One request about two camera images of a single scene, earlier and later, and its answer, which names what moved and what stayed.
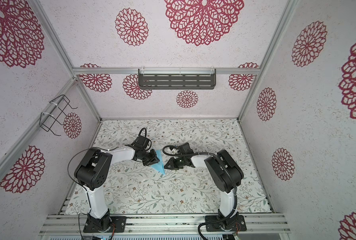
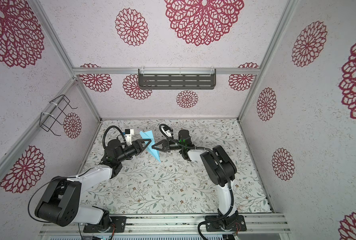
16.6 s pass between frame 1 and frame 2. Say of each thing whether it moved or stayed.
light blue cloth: moved
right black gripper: moved
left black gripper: moved
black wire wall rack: stayed
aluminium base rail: stayed
